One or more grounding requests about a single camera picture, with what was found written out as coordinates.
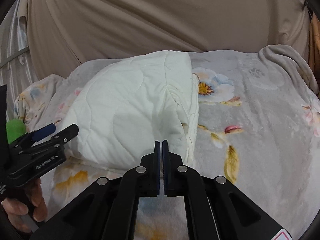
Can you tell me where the cream quilted jacket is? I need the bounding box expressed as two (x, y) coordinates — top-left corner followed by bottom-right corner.
(61, 50), (199, 171)

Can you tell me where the left hand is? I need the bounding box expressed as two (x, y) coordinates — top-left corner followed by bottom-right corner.
(1, 178), (48, 234)

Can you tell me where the green pillow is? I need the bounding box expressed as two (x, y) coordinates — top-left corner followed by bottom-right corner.
(6, 119), (27, 144)

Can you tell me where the silver white curtain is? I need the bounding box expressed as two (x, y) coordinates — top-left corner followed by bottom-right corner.
(1, 0), (39, 120)

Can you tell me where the grey floral fleece blanket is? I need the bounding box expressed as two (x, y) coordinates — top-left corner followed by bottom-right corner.
(14, 45), (319, 239)

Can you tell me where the beige curtain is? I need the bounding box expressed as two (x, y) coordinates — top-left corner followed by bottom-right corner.
(27, 0), (309, 78)

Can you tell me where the orange hanging garment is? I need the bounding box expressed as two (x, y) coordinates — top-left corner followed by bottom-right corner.
(309, 13), (319, 77)

